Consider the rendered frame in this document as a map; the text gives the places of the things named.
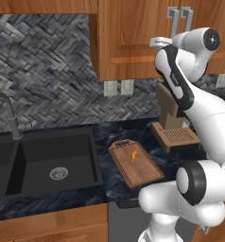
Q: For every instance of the tan coffee machine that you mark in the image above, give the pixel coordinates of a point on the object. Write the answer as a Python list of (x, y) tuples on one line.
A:
[(176, 137)]

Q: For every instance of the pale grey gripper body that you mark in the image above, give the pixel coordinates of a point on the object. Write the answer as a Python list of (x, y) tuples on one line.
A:
[(161, 42)]

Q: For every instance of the grey sink tap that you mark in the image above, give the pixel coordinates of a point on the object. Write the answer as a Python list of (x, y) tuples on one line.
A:
[(13, 123)]

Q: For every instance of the black kitchen sink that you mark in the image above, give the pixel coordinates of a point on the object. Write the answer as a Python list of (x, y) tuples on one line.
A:
[(54, 157)]

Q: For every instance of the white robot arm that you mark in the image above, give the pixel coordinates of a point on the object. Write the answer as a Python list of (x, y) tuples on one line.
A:
[(212, 132)]

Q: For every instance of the brown wooden cutting board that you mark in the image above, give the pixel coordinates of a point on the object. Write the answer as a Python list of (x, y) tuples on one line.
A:
[(142, 170)]

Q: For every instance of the wooden base cabinet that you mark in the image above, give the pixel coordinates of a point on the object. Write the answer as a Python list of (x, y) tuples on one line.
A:
[(54, 225), (220, 234)]

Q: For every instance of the grey dishwasher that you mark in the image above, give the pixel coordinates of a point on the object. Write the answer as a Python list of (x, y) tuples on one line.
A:
[(125, 225)]

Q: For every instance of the orange piece of meat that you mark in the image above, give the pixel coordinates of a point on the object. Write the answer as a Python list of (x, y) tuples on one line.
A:
[(133, 156)]

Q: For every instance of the wooden cabinet door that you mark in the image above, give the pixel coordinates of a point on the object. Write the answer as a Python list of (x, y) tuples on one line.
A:
[(133, 34), (223, 19)]

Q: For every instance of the wooden wall cabinet run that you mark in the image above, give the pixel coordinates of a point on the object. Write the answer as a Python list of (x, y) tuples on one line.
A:
[(42, 6)]

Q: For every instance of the white wall socket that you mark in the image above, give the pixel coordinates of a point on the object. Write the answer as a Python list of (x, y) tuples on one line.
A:
[(222, 81), (127, 87), (110, 88)]

